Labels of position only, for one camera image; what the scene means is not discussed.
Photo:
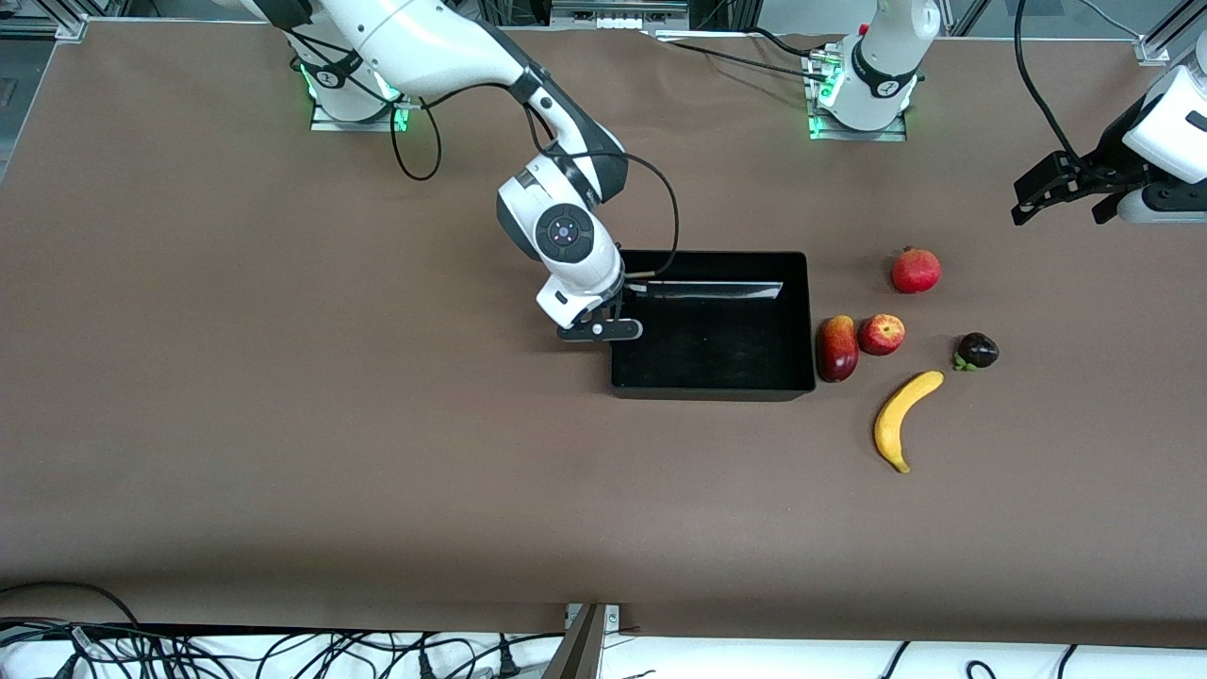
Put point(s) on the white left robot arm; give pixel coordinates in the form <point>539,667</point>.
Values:
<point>882,57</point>

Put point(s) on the yellow banana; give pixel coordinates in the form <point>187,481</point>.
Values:
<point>896,415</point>

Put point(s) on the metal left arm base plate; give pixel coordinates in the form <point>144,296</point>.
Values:
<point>820,132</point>

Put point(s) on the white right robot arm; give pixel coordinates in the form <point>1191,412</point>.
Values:
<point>424,47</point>

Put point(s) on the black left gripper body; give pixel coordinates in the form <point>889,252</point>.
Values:
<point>1105,169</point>

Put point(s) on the black rectangular plastic box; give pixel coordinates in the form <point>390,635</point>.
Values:
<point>717,349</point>

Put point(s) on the white power strip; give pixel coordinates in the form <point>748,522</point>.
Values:
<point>618,14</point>

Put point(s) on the aluminium frame profile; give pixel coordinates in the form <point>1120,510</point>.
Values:
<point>38,28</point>
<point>1169,33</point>

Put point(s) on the dark purple mangosteen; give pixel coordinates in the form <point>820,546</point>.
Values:
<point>978,351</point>

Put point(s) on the red pomegranate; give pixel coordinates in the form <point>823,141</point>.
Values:
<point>916,271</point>

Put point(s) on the red yellow mango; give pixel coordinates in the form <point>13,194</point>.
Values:
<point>836,351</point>

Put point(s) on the metal stand post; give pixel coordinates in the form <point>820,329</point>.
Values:
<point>580,651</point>

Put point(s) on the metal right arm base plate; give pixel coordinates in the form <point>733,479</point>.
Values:
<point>325,121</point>

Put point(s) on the red yellow apple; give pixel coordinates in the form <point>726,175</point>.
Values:
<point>882,335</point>

